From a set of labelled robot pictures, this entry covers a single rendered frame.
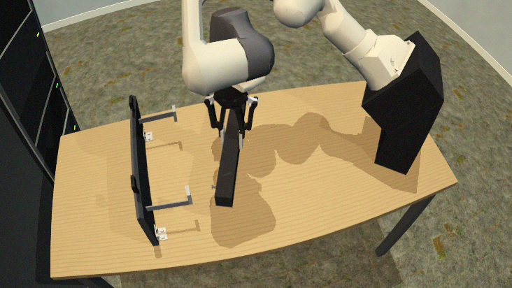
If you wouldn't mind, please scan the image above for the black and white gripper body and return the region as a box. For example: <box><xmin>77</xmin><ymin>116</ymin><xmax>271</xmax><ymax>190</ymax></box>
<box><xmin>213</xmin><ymin>87</ymin><xmax>248</xmax><ymax>109</ymax></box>

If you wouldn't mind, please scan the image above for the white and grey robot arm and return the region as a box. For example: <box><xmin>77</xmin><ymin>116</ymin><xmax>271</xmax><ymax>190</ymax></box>
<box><xmin>181</xmin><ymin>0</ymin><xmax>415</xmax><ymax>96</ymax></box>

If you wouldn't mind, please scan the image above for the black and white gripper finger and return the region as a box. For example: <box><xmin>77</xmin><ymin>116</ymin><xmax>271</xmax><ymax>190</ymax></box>
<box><xmin>204</xmin><ymin>94</ymin><xmax>227</xmax><ymax>148</ymax></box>
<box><xmin>233</xmin><ymin>96</ymin><xmax>258</xmax><ymax>149</ymax></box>

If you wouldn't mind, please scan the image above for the black rectangular bar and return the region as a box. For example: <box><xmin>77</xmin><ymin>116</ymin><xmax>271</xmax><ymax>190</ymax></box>
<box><xmin>211</xmin><ymin>109</ymin><xmax>240</xmax><ymax>208</ymax></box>

